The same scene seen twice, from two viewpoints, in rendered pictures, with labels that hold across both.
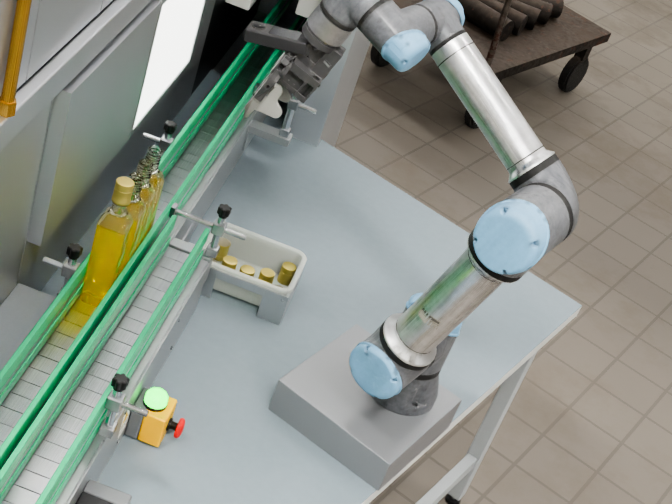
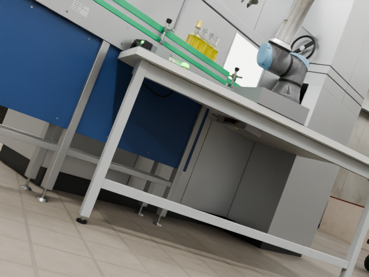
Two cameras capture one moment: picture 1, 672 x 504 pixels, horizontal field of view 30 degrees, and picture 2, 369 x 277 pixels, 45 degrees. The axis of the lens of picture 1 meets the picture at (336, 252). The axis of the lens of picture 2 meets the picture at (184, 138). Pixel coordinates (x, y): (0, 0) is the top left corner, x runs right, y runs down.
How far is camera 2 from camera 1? 249 cm
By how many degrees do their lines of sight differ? 54
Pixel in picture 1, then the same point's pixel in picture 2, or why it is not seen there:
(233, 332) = not seen: hidden behind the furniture
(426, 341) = (283, 32)
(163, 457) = not seen: hidden behind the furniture
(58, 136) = (185, 6)
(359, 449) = (254, 90)
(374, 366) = (263, 48)
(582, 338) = not seen: outside the picture
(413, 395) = (284, 88)
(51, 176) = (179, 20)
